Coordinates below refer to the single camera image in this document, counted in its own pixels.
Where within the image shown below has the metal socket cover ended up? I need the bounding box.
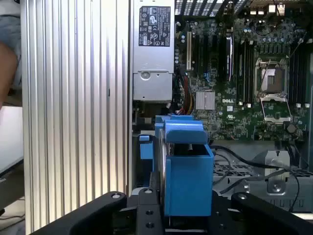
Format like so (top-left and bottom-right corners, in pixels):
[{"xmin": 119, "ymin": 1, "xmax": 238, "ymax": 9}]
[{"xmin": 260, "ymin": 94, "xmax": 293, "ymax": 124}]

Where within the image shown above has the hard disk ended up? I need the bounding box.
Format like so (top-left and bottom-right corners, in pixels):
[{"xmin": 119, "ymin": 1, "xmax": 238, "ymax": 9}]
[{"xmin": 138, "ymin": 114, "xmax": 215, "ymax": 217}]

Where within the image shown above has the thin metal locking lever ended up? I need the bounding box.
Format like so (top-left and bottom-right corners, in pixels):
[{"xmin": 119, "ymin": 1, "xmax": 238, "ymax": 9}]
[{"xmin": 261, "ymin": 33, "xmax": 309, "ymax": 76}]

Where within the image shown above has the thick black wire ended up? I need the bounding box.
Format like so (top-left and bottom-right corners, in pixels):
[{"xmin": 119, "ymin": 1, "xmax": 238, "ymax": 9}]
[{"xmin": 209, "ymin": 145, "xmax": 301, "ymax": 212}]

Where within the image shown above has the black RAM slot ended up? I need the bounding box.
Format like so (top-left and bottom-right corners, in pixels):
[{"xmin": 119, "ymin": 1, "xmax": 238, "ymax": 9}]
[
  {"xmin": 245, "ymin": 40, "xmax": 250, "ymax": 108},
  {"xmin": 303, "ymin": 47, "xmax": 310, "ymax": 108},
  {"xmin": 294, "ymin": 47, "xmax": 300, "ymax": 108},
  {"xmin": 299, "ymin": 47, "xmax": 304, "ymax": 106},
  {"xmin": 290, "ymin": 47, "xmax": 295, "ymax": 106},
  {"xmin": 241, "ymin": 40, "xmax": 246, "ymax": 106},
  {"xmin": 236, "ymin": 40, "xmax": 242, "ymax": 106},
  {"xmin": 249, "ymin": 40, "xmax": 255, "ymax": 108}
]

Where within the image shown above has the CPU socket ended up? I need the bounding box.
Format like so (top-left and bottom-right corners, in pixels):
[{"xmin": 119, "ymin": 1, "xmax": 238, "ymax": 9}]
[{"xmin": 254, "ymin": 58, "xmax": 290, "ymax": 96}]

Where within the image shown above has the grey metal disk bay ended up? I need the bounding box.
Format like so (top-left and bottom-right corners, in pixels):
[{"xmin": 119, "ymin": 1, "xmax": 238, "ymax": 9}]
[{"xmin": 212, "ymin": 141, "xmax": 313, "ymax": 214}]

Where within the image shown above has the red and yellow wire bundle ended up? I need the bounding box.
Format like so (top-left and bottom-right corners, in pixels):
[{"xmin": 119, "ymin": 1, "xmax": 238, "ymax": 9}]
[{"xmin": 181, "ymin": 73, "xmax": 197, "ymax": 116}]

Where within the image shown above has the green motherboard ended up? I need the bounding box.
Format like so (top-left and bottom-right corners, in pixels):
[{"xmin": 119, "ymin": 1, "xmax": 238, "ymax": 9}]
[{"xmin": 175, "ymin": 14, "xmax": 313, "ymax": 142}]

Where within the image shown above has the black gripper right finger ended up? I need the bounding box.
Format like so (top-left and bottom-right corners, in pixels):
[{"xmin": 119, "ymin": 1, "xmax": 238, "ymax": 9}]
[{"xmin": 207, "ymin": 190, "xmax": 313, "ymax": 235}]

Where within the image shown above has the silver finned chipset heatsink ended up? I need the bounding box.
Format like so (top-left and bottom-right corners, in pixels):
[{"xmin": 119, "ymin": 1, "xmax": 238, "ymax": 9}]
[{"xmin": 195, "ymin": 91, "xmax": 216, "ymax": 111}]

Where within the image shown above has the thin black wire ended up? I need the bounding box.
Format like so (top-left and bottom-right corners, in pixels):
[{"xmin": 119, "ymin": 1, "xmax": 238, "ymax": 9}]
[{"xmin": 212, "ymin": 150, "xmax": 233, "ymax": 186}]

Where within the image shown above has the silver power supply unit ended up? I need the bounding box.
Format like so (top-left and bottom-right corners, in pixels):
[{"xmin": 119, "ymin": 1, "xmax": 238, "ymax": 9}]
[{"xmin": 133, "ymin": 0, "xmax": 176, "ymax": 102}]

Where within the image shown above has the black and silver PC case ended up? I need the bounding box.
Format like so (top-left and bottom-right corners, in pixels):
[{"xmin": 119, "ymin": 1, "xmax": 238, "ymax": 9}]
[{"xmin": 127, "ymin": 0, "xmax": 313, "ymax": 213}]

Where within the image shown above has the black expansion slot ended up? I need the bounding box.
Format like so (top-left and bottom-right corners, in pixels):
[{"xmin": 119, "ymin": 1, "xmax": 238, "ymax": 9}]
[
  {"xmin": 195, "ymin": 34, "xmax": 201, "ymax": 74},
  {"xmin": 203, "ymin": 34, "xmax": 209, "ymax": 74}
]

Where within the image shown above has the white expansion slot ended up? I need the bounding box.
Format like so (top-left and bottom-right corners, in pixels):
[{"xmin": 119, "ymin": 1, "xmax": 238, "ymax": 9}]
[{"xmin": 186, "ymin": 30, "xmax": 192, "ymax": 71}]

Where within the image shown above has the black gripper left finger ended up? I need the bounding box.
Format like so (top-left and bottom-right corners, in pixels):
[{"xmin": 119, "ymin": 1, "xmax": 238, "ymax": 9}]
[{"xmin": 30, "ymin": 188, "xmax": 163, "ymax": 235}]

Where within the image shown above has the person in denim shorts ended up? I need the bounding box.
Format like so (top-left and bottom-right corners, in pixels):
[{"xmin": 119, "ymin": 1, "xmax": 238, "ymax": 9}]
[{"xmin": 0, "ymin": 0, "xmax": 23, "ymax": 111}]

